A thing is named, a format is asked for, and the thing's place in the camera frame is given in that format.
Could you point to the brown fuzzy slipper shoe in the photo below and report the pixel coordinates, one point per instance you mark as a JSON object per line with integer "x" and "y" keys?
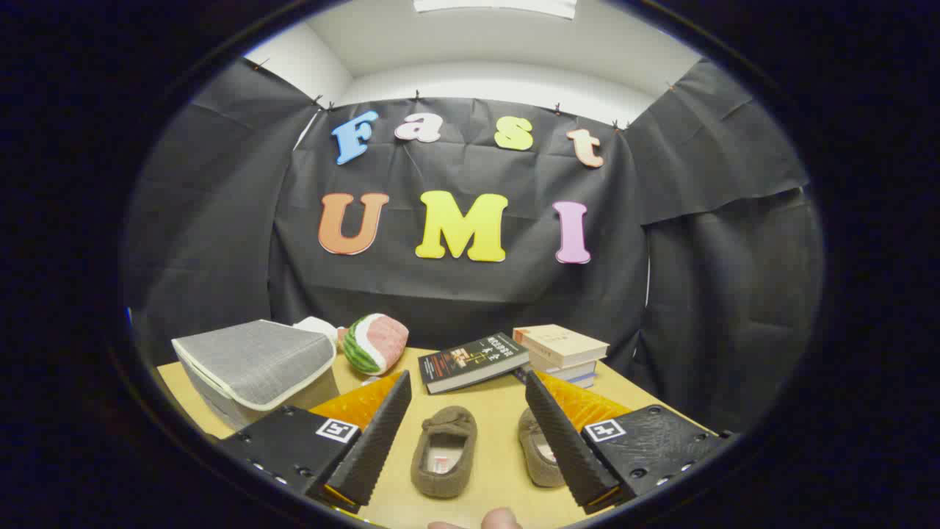
{"x": 448, "y": 425}
{"x": 530, "y": 441}

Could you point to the blue cover book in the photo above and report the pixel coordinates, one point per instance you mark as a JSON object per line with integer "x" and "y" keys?
{"x": 584, "y": 381}

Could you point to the white plush toy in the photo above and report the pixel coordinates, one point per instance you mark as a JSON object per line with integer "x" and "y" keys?
{"x": 316, "y": 327}

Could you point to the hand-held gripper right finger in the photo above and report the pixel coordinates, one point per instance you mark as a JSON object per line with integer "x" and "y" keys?
{"x": 565, "y": 448}

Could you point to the watermelon slice plush toy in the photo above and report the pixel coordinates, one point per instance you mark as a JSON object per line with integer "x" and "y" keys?
{"x": 382, "y": 342}

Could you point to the beige cover book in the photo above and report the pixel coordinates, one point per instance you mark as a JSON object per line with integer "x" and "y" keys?
{"x": 558, "y": 342}

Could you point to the grey fabric storage box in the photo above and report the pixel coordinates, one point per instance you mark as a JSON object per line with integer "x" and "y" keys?
{"x": 250, "y": 360}

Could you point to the ceiling light panel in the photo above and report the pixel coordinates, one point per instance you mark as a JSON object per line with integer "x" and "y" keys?
{"x": 492, "y": 6}

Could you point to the white cover book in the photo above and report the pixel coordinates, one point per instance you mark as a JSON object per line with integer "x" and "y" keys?
{"x": 573, "y": 371}

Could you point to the black backdrop cloth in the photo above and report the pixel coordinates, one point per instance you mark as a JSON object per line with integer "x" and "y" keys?
{"x": 470, "y": 294}

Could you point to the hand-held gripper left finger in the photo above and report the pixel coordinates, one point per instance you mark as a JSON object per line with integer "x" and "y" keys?
{"x": 374, "y": 448}

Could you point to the black cover book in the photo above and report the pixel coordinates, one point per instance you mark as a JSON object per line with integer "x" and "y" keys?
{"x": 470, "y": 358}

